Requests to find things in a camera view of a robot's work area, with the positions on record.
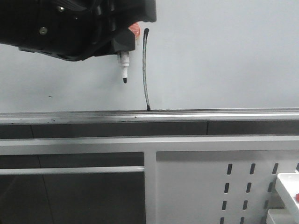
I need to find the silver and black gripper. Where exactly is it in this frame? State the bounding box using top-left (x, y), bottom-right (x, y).
top-left (0, 0), bottom-right (136, 61)

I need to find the white whiteboard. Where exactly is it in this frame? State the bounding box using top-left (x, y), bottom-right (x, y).
top-left (0, 0), bottom-right (299, 113)

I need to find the white plastic marker tray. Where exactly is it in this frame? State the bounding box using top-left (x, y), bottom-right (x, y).
top-left (266, 172), bottom-right (299, 224)

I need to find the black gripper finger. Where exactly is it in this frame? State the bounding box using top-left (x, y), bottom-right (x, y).
top-left (109, 0), bottom-right (156, 30)

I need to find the white metal whiteboard stand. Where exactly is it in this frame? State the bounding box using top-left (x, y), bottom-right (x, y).
top-left (0, 136), bottom-right (299, 224)

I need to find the white marker with red magnet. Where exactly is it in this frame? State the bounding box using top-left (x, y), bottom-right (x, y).
top-left (117, 22), bottom-right (141, 84)

